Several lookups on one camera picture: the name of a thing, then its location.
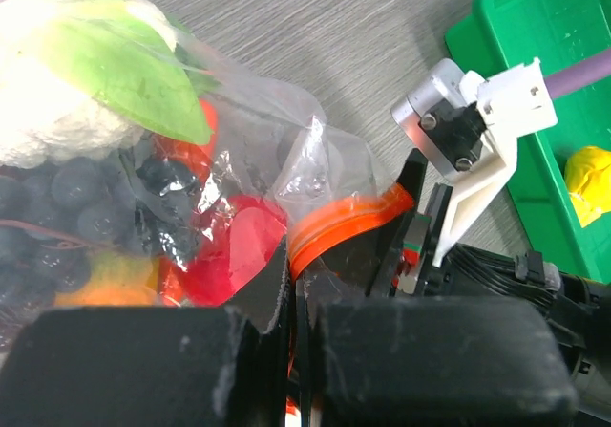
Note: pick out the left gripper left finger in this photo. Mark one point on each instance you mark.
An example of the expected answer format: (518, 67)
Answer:
(156, 366)

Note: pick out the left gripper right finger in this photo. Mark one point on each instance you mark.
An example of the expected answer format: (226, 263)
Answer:
(426, 361)

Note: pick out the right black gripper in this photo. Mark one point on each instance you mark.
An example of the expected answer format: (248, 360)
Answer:
(576, 309)

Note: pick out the red fake tomato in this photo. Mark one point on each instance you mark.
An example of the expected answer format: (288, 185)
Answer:
(241, 234)

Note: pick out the clear zip top bag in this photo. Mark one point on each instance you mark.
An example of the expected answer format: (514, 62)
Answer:
(269, 139)

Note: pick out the yellow fake pepper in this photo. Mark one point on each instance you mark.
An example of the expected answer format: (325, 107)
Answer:
(587, 178)

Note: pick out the dark fake grapes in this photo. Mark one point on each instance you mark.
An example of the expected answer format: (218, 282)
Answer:
(138, 201)

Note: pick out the orange fake fruit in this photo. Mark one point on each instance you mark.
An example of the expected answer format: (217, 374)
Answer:
(116, 280)

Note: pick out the green fake lettuce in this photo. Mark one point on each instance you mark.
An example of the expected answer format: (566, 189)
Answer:
(125, 64)

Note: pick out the white fake cauliflower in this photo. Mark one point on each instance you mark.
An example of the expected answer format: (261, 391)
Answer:
(44, 117)

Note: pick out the green plastic bin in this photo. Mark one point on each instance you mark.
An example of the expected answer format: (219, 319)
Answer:
(499, 34)

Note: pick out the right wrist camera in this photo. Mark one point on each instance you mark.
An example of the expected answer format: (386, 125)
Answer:
(467, 126)

